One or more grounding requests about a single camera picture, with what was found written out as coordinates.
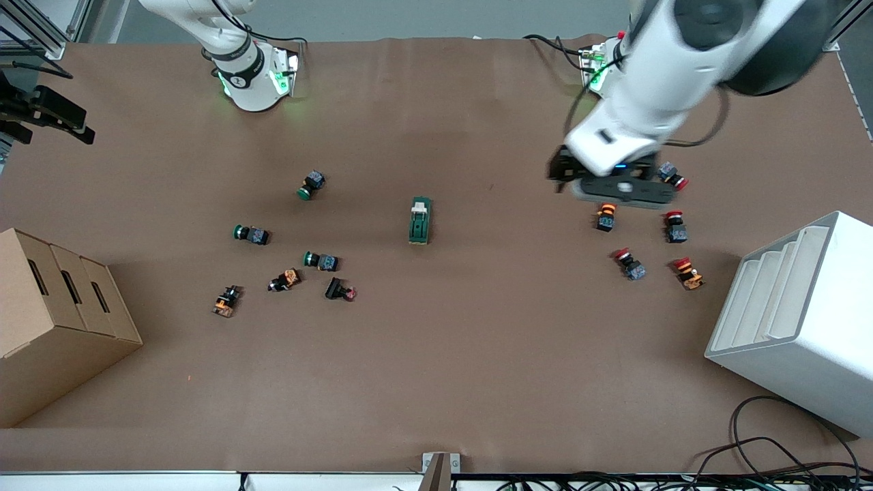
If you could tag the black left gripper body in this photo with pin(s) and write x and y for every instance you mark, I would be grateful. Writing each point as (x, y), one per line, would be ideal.
(562, 166)

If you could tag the green load switch white lever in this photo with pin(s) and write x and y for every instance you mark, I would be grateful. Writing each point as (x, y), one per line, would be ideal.
(421, 220)

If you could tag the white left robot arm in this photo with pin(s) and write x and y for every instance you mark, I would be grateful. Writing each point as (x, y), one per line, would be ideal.
(668, 75)

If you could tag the red button orange contact block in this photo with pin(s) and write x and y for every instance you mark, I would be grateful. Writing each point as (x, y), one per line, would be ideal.
(687, 273)

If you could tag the brown paper table cover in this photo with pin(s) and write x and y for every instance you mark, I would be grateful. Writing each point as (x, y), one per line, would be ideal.
(443, 354)

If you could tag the black square pushbutton white face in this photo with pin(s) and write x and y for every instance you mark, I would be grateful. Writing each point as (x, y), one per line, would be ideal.
(339, 290)

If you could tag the white stepped plastic rack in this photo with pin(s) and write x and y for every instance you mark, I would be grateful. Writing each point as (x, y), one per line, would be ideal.
(805, 327)

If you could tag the black knob selector orange block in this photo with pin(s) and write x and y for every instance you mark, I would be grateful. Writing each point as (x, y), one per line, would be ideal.
(285, 279)

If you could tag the brown cardboard stepped box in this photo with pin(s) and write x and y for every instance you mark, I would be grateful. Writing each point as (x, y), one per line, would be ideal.
(61, 341)

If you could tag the black orange selector switch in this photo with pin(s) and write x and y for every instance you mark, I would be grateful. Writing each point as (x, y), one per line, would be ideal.
(605, 217)
(226, 301)

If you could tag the red mushroom pushbutton switch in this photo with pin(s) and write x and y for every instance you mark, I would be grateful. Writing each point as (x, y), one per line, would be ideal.
(629, 264)
(672, 175)
(675, 227)

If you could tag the green mushroom pushbutton switch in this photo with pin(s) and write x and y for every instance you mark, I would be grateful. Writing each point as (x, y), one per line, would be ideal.
(251, 234)
(320, 260)
(312, 184)

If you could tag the aluminium frame profile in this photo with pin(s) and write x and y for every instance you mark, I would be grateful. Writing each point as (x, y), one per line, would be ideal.
(835, 42)
(51, 46)

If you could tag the aluminium table edge bracket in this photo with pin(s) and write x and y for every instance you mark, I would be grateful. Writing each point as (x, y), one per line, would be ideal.
(440, 474)

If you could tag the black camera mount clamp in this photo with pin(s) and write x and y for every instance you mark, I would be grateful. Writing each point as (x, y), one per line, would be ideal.
(54, 109)

